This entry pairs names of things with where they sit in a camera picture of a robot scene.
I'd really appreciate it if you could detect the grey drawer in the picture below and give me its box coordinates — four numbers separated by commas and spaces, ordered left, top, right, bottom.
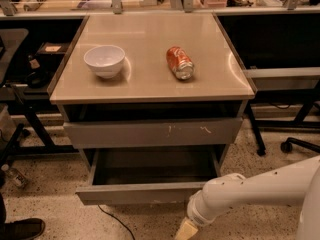
64, 118, 242, 149
76, 146, 220, 205

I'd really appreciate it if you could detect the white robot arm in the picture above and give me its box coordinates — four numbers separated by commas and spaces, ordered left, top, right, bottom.
175, 156, 320, 240

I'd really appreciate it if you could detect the grey top drawer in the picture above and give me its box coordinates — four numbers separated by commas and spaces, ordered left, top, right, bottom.
64, 118, 242, 149

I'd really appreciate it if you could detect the grey drawer cabinet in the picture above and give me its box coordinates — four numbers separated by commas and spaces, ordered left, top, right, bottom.
46, 12, 258, 172

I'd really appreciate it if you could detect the black office chair base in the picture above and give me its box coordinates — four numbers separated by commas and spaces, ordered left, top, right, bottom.
280, 137, 320, 153

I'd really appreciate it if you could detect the black shoe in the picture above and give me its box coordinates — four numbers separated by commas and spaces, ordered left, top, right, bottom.
0, 218, 45, 240

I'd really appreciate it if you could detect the orange soda can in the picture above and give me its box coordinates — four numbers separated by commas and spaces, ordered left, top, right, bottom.
166, 46, 194, 80

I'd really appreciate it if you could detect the clear plastic water bottle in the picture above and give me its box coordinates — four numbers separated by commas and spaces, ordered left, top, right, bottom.
1, 164, 28, 189

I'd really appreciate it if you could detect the white bowl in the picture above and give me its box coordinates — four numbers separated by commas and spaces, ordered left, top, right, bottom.
83, 45, 126, 79

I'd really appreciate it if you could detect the black floor cable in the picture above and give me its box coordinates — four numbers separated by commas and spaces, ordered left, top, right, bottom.
97, 204, 136, 240

